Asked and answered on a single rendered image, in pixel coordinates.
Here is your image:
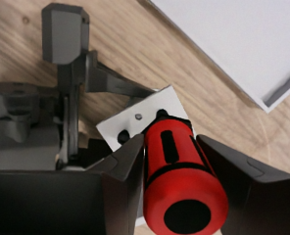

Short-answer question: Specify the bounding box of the red screwdriver handle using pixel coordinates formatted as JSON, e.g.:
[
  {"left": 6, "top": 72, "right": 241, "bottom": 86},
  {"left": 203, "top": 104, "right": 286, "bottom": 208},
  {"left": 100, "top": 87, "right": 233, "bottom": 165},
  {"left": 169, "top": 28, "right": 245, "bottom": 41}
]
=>
[{"left": 140, "top": 114, "right": 229, "bottom": 235}]

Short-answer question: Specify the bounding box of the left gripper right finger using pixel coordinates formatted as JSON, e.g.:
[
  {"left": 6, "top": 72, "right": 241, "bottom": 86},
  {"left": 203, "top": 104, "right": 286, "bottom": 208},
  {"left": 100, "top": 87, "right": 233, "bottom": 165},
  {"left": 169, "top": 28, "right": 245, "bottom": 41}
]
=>
[{"left": 196, "top": 134, "right": 290, "bottom": 235}]

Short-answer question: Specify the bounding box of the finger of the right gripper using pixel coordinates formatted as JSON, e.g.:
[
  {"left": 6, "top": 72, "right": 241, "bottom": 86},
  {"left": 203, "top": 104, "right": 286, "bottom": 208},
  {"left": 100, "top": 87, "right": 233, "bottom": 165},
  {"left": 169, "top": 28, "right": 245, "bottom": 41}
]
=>
[
  {"left": 82, "top": 138, "right": 113, "bottom": 170},
  {"left": 85, "top": 49, "right": 157, "bottom": 98}
]

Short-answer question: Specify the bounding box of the white shallow tray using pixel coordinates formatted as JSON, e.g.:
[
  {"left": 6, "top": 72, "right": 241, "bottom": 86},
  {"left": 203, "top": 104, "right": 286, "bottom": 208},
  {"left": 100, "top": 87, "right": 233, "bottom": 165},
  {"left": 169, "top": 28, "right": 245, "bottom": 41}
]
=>
[{"left": 148, "top": 0, "right": 290, "bottom": 114}]

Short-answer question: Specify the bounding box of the black screw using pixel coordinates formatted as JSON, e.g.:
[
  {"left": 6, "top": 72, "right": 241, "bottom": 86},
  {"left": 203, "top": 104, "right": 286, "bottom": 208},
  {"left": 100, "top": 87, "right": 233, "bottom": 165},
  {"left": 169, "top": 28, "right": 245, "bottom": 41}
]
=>
[
  {"left": 117, "top": 129, "right": 130, "bottom": 145},
  {"left": 156, "top": 109, "right": 169, "bottom": 117}
]

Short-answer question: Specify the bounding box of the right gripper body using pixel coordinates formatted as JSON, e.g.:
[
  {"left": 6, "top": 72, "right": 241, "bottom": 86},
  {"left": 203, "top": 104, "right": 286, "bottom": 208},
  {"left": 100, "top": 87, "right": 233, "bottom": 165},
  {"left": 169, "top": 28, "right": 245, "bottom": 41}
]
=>
[{"left": 36, "top": 1, "right": 91, "bottom": 170}]

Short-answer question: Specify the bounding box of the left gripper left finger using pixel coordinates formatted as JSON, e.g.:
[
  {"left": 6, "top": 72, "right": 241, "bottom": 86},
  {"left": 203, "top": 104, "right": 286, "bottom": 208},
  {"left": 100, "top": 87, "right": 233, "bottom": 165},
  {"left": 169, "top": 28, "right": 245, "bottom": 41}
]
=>
[{"left": 0, "top": 134, "right": 144, "bottom": 235}]

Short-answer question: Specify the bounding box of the white bracket with holes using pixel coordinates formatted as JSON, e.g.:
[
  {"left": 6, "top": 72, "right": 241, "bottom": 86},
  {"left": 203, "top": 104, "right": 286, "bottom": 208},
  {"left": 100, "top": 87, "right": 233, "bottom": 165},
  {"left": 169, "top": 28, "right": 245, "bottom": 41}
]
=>
[{"left": 96, "top": 85, "right": 188, "bottom": 226}]

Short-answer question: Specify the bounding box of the grey cylinder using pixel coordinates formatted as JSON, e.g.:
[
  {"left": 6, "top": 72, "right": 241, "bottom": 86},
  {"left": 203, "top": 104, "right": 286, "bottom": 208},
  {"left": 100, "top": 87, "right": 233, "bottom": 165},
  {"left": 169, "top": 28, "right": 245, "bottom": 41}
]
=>
[{"left": 125, "top": 88, "right": 161, "bottom": 118}]

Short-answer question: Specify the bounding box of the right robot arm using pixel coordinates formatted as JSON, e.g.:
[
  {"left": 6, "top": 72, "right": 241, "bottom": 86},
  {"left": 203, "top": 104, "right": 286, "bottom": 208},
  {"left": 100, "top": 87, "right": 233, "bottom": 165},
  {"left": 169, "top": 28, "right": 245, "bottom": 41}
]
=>
[{"left": 0, "top": 80, "right": 60, "bottom": 170}]

